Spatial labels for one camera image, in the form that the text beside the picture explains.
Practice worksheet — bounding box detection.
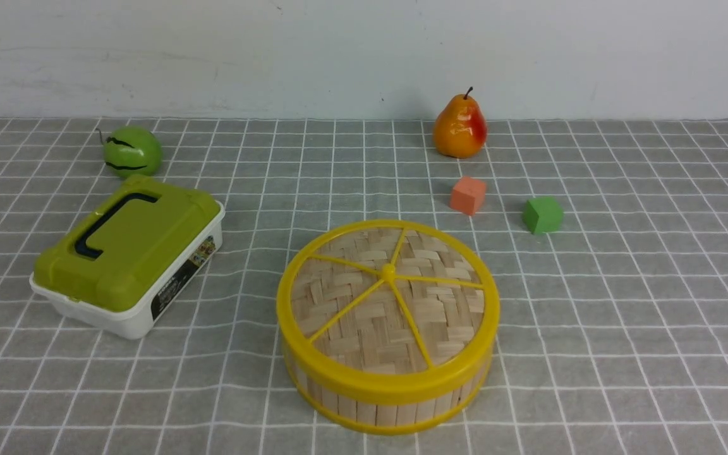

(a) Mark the orange toy pear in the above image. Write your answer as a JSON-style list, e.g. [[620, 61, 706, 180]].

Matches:
[[432, 87, 488, 159]]

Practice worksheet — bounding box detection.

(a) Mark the orange foam cube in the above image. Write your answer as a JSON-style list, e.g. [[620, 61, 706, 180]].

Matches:
[[449, 176, 487, 216]]

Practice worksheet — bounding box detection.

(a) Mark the green toy apple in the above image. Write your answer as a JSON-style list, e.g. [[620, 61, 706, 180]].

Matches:
[[96, 126, 162, 179]]

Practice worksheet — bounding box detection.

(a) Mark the green foam cube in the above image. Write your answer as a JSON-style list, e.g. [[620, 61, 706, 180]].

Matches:
[[522, 196, 564, 235]]

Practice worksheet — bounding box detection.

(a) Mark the yellow bamboo steamer basket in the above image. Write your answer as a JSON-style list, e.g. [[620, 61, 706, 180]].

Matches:
[[283, 354, 493, 435]]

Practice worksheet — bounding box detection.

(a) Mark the grey checked tablecloth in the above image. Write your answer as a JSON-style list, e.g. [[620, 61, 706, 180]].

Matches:
[[0, 118, 728, 454]]

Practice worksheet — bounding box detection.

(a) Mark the white box with green lid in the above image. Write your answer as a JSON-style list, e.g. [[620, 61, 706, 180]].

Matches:
[[30, 175, 225, 339]]

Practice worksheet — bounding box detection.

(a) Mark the yellow bamboo steamer lid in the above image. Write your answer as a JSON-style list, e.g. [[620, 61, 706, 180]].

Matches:
[[276, 219, 501, 406]]

